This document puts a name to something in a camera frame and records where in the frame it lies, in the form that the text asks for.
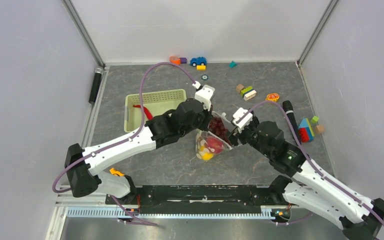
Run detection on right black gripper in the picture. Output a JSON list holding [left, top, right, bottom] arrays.
[[223, 118, 273, 158]]

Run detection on purple grape bunch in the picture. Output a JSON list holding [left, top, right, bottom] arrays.
[[208, 117, 231, 145]]

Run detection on clear dotted zip bag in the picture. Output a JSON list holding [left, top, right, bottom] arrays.
[[195, 111, 234, 161]]

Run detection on red tomato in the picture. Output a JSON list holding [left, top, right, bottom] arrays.
[[204, 136, 225, 154]]

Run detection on pale green plastic basket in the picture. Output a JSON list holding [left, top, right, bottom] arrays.
[[124, 89, 187, 133]]

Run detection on red chili pepper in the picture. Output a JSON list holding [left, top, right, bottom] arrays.
[[133, 104, 153, 120]]

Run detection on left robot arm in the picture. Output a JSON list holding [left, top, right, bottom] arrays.
[[65, 98, 213, 204]]

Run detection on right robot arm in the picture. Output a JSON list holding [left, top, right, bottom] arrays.
[[229, 120, 384, 240]]

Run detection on green blue white brick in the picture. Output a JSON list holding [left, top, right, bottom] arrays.
[[239, 86, 257, 101]]

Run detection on brown wooden cube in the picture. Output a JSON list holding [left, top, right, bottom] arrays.
[[235, 84, 245, 94]]

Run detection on yellow orange toy figure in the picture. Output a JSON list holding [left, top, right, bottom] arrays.
[[265, 93, 280, 103]]

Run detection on yellow rectangular block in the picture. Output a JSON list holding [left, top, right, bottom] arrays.
[[196, 65, 207, 71]]

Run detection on black microphone on right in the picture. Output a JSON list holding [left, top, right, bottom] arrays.
[[282, 100, 302, 145]]

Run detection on black microphone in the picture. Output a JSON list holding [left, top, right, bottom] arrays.
[[88, 66, 104, 105], [282, 100, 302, 145]]

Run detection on blue toy car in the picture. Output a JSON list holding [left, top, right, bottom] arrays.
[[189, 56, 207, 67]]

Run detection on teal triangular block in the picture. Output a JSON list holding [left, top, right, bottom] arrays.
[[229, 61, 238, 69]]

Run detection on multicolour brick stack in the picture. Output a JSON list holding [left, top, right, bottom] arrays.
[[298, 118, 315, 143]]

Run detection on purple block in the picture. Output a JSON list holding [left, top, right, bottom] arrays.
[[179, 57, 188, 64]]

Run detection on black base bar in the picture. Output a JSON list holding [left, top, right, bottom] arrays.
[[119, 185, 288, 215]]

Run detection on orange round block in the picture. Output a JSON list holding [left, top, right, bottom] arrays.
[[169, 56, 182, 65]]

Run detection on small green cube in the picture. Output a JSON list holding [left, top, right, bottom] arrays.
[[310, 116, 320, 124]]

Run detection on small tan cube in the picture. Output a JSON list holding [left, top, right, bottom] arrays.
[[314, 124, 325, 134]]

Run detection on black microphone on left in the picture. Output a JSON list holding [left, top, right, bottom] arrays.
[[88, 66, 104, 105]]

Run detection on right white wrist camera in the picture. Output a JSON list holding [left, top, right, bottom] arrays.
[[231, 107, 253, 133]]

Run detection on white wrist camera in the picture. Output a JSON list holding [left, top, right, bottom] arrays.
[[231, 107, 253, 133], [192, 81, 215, 111]]

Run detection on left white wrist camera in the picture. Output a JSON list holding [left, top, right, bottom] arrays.
[[192, 81, 215, 111]]

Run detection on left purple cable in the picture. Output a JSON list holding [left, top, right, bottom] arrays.
[[52, 61, 201, 194]]

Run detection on purple cable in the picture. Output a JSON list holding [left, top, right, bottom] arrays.
[[52, 61, 201, 194], [241, 99, 384, 240]]

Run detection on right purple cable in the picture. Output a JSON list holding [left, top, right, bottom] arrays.
[[241, 99, 384, 240]]

